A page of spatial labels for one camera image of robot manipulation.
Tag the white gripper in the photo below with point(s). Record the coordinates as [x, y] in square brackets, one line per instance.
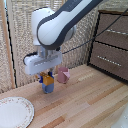
[42, 64]

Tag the blue mug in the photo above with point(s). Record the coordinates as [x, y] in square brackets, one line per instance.
[48, 88]

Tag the pink mug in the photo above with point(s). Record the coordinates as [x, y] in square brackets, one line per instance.
[63, 75]

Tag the white floral rim plate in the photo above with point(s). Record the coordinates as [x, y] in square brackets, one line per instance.
[14, 112]

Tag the beige bamboo screen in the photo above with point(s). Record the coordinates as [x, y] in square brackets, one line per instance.
[20, 30]

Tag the dark brown drawer cabinet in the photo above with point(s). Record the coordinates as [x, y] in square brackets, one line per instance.
[110, 50]

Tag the wooden screen post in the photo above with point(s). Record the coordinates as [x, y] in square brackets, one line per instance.
[8, 43]

